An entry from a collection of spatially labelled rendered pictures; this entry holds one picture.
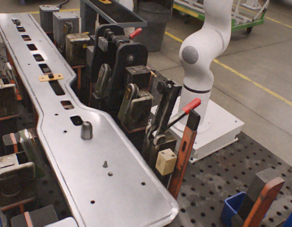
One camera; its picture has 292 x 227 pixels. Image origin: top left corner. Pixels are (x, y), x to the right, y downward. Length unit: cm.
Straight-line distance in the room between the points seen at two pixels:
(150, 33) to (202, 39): 278
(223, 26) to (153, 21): 266
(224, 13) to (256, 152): 67
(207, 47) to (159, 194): 55
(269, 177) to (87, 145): 47
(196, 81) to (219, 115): 31
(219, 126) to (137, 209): 76
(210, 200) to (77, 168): 57
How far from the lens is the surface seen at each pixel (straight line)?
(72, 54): 125
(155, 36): 386
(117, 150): 81
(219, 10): 107
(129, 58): 96
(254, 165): 138
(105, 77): 100
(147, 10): 371
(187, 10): 506
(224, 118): 141
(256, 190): 57
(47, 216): 70
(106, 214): 67
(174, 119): 78
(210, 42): 108
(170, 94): 70
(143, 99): 90
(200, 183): 121
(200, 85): 118
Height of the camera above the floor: 155
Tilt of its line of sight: 35 degrees down
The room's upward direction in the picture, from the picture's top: 10 degrees clockwise
